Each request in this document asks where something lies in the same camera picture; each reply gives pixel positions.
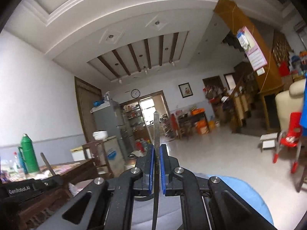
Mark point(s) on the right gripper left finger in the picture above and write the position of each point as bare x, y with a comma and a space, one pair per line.
144, 185

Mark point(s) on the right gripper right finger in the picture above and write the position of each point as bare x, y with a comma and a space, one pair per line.
167, 165

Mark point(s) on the black chopstick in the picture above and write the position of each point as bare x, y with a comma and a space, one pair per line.
47, 164
156, 187

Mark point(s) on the dark carved wooden sideboard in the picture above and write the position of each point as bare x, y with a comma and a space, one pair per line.
20, 213

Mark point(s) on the green thermos flask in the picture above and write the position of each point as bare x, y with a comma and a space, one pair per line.
28, 155

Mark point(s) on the white chest freezer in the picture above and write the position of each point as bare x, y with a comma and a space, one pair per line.
114, 157

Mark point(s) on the grey table cloth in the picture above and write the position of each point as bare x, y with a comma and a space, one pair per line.
170, 213

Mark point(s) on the dark wooden chair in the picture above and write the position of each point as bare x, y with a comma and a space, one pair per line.
96, 152

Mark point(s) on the dark wooden side table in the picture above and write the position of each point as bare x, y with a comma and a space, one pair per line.
189, 124

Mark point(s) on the grey refrigerator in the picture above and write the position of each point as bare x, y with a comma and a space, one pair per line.
108, 117

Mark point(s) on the white step stool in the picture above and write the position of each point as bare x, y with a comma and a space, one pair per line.
268, 141

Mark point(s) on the red plastic child chair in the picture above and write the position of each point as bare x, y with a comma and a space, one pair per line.
290, 139

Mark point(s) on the wooden pillar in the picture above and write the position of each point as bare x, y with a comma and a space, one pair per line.
267, 78

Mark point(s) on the blue cloth on chair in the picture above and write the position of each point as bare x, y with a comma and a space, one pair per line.
303, 119

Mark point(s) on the cream armchair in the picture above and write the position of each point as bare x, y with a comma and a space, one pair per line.
290, 101

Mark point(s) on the round wall clock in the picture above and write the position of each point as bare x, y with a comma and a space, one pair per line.
135, 93

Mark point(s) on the framed wall picture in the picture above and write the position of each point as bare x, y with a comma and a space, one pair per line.
185, 90

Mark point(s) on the wall calendar on pillar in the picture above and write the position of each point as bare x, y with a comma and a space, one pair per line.
251, 49

